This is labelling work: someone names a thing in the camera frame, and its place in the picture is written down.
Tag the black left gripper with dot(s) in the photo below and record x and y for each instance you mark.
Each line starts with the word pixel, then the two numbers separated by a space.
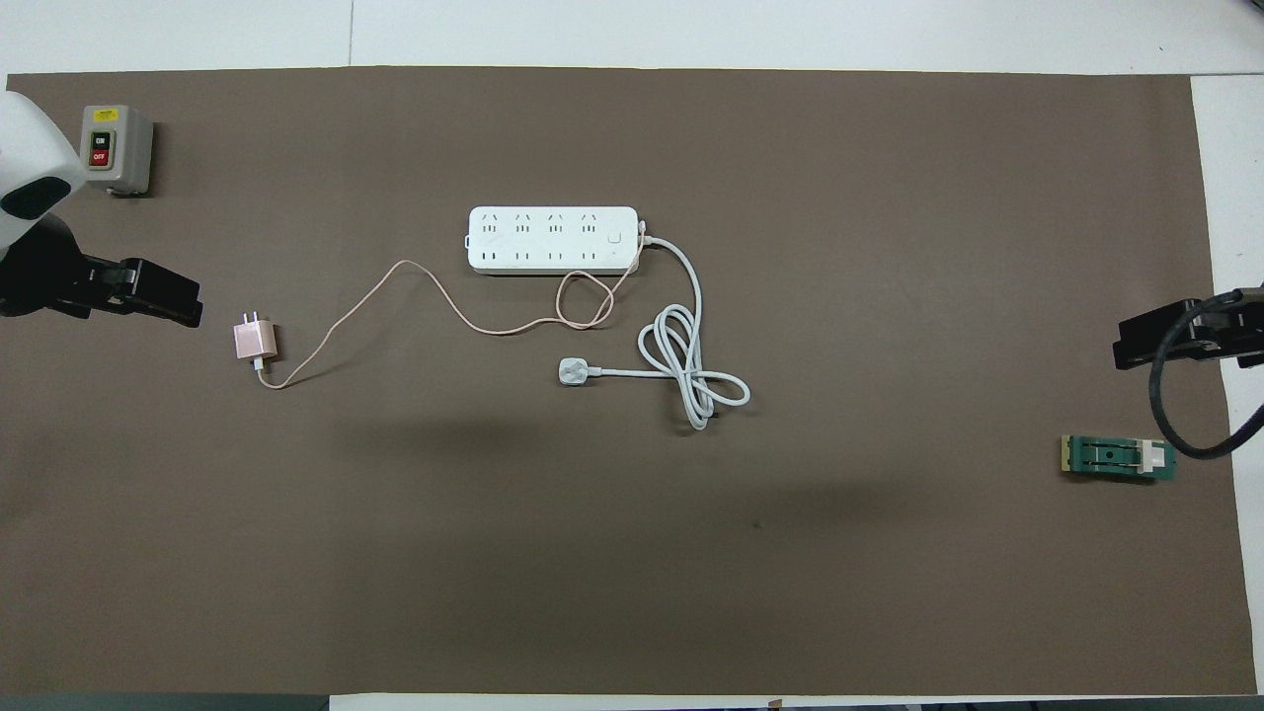
pixel 59 281

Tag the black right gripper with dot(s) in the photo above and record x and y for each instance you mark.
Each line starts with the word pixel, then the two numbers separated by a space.
pixel 1215 331

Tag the pink charger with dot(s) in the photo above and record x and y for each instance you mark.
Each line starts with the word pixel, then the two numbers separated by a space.
pixel 255 342

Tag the white power strip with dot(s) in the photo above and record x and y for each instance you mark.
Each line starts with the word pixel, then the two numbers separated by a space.
pixel 553 242

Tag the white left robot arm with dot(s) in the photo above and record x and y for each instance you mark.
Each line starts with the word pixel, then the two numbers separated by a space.
pixel 25 138

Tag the brown table mat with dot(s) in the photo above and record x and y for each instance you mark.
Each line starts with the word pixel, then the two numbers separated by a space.
pixel 592 543

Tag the grey on-off switch box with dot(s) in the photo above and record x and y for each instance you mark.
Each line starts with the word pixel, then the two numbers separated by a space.
pixel 114 148

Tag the green knife switch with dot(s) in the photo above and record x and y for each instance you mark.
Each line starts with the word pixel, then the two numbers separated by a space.
pixel 1116 458

